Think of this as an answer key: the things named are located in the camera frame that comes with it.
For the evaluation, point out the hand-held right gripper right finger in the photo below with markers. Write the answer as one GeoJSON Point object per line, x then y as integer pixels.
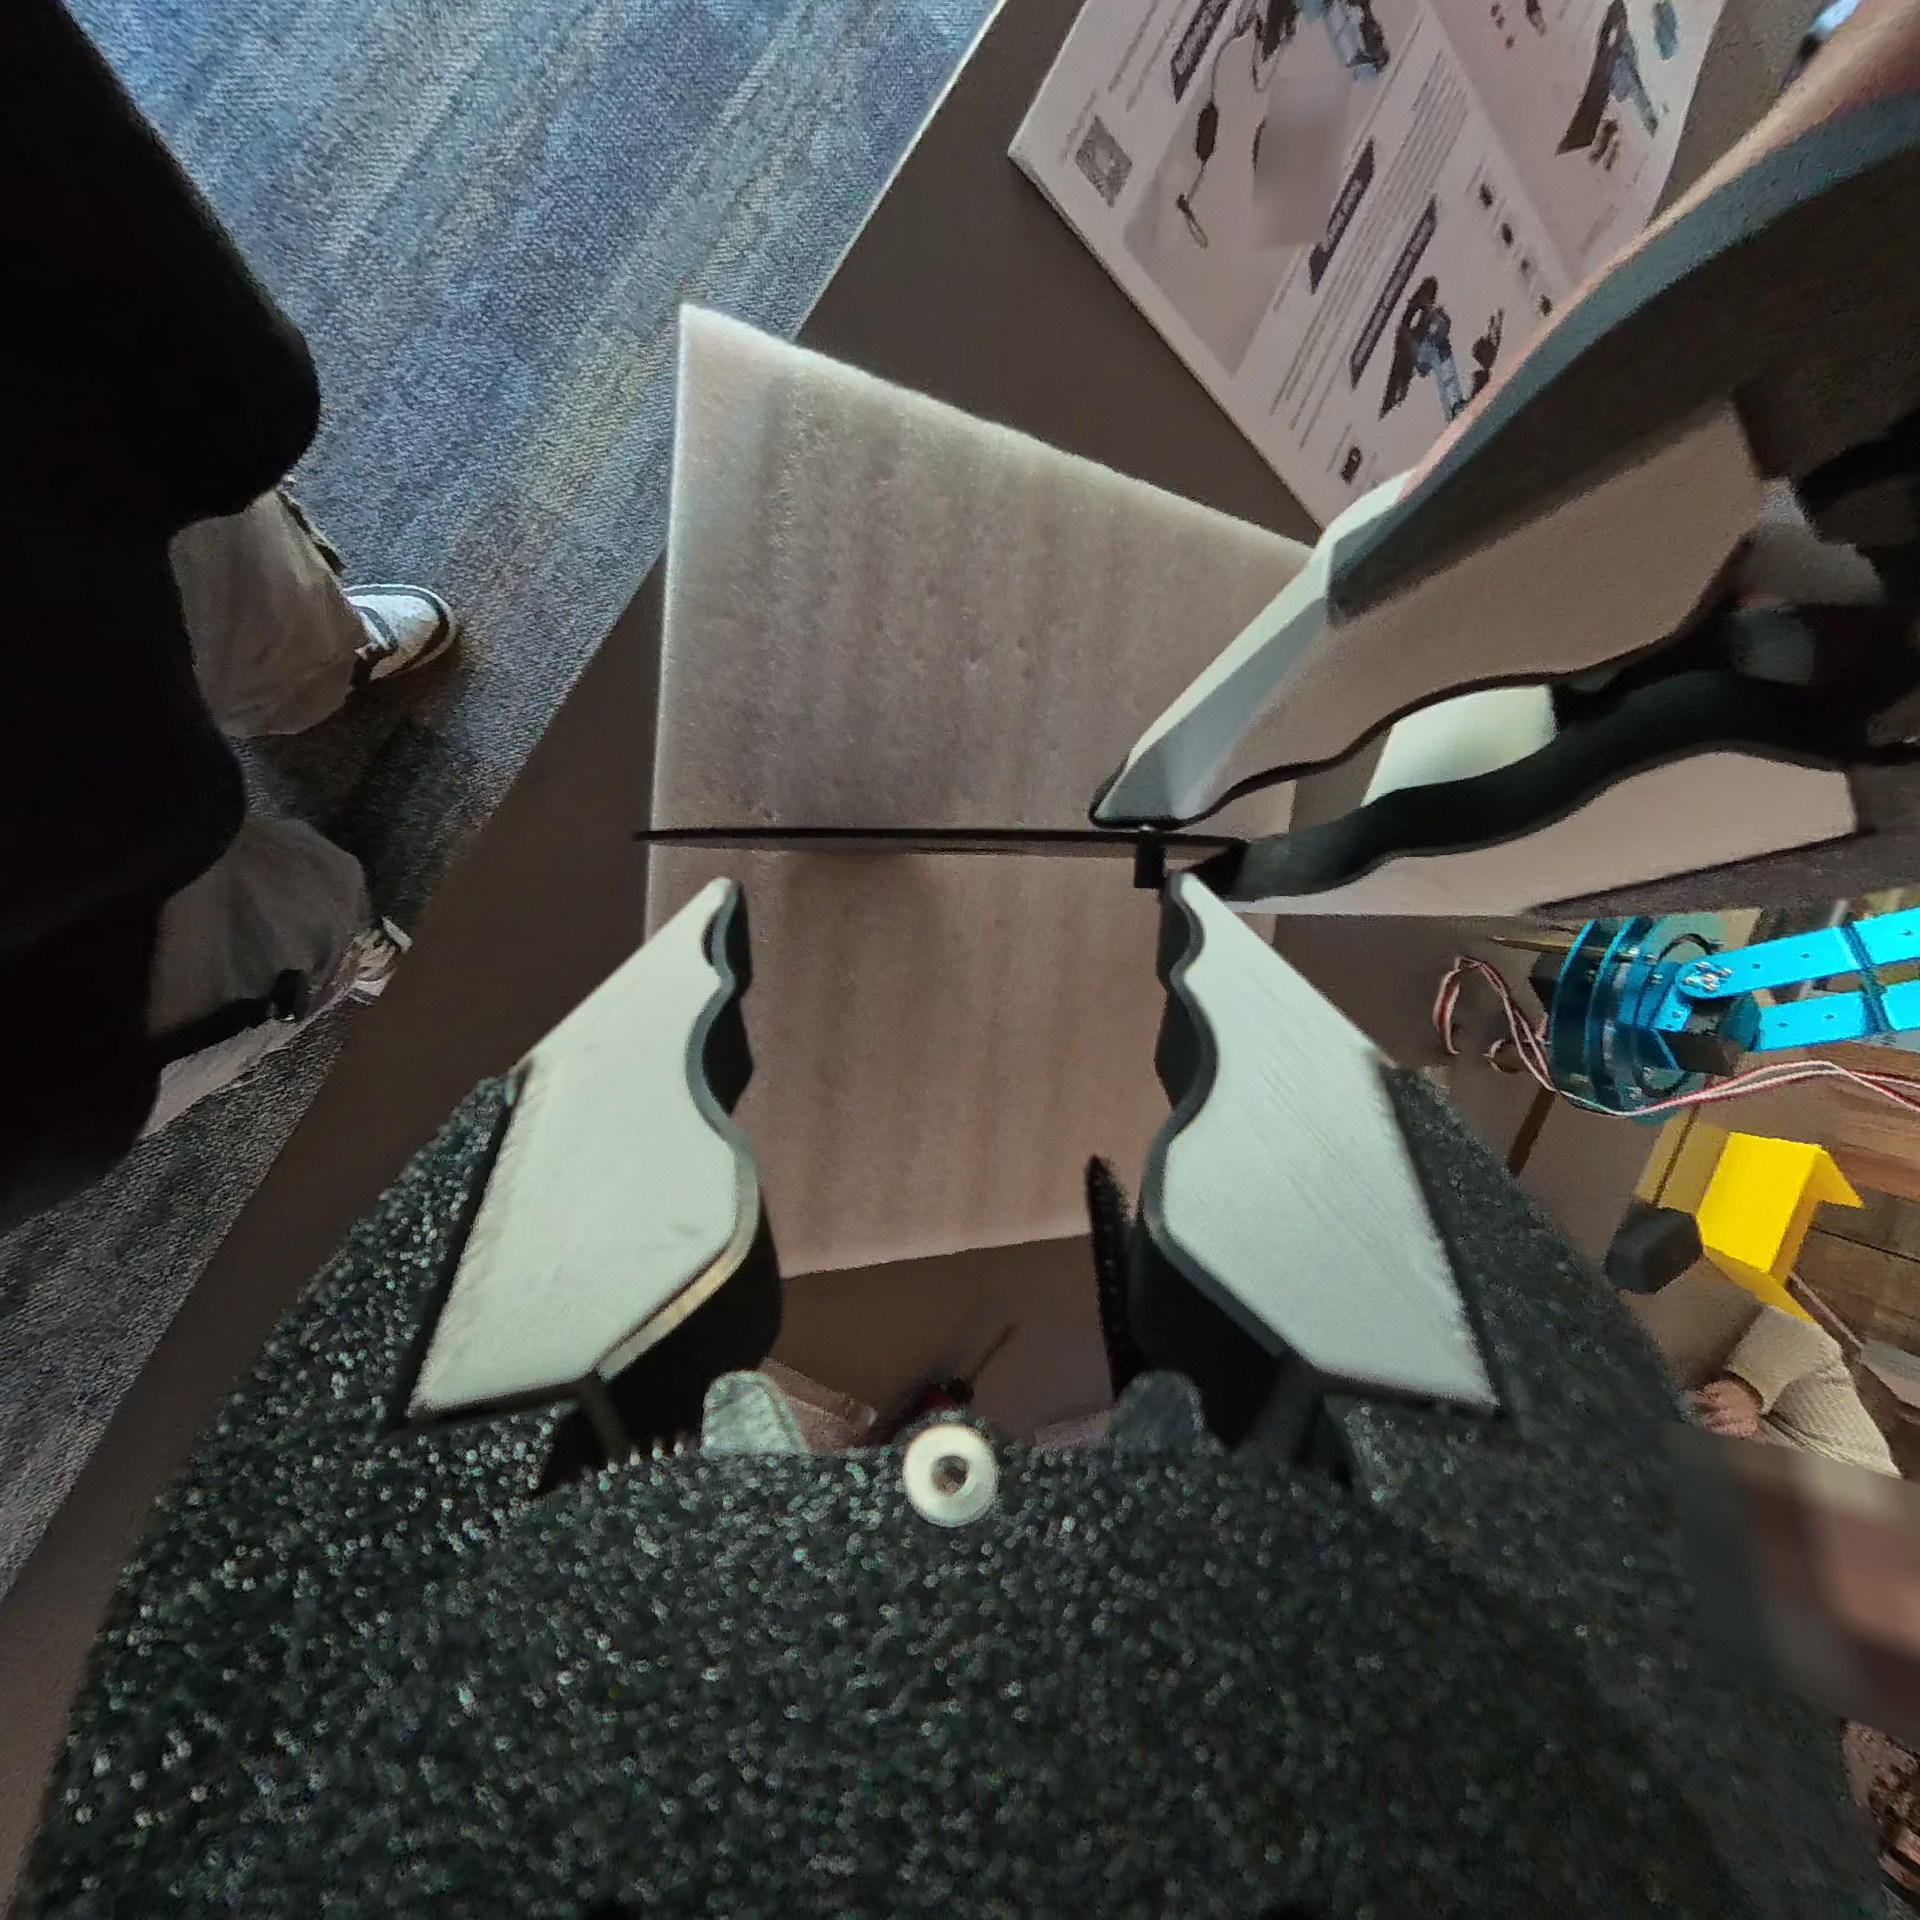
{"type": "Point", "coordinates": [1306, 1201]}

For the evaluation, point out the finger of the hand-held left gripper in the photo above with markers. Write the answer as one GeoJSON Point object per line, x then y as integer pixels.
{"type": "Point", "coordinates": [1501, 600]}
{"type": "Point", "coordinates": [1652, 809]}

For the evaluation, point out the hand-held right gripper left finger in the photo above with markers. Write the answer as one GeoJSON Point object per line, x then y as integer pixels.
{"type": "Point", "coordinates": [599, 1201]}

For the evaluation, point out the blue toy robot arm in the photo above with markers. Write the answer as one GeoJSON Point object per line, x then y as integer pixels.
{"type": "Point", "coordinates": [1599, 1004]}

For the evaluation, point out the dark grey desk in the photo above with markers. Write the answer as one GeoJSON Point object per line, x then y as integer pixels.
{"type": "Point", "coordinates": [592, 780]}

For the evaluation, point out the person's left hand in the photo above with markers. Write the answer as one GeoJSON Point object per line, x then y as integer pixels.
{"type": "Point", "coordinates": [1682, 210]}

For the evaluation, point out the person's white sneaker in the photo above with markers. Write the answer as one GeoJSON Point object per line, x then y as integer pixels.
{"type": "Point", "coordinates": [403, 629]}
{"type": "Point", "coordinates": [370, 961]}

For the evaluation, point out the yellow box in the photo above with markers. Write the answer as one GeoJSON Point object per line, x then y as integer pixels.
{"type": "Point", "coordinates": [1771, 1201]}

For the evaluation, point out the person's beige trouser leg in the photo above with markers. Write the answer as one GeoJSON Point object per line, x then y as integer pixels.
{"type": "Point", "coordinates": [254, 932]}
{"type": "Point", "coordinates": [263, 616]}

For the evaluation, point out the open instruction booklet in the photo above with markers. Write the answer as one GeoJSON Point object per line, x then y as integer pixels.
{"type": "Point", "coordinates": [1395, 150]}

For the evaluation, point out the white foam sheet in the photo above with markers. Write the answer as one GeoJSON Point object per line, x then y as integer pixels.
{"type": "Point", "coordinates": [902, 600]}

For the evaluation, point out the person's black clothing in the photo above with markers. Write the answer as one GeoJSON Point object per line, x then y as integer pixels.
{"type": "Point", "coordinates": [90, 600]}

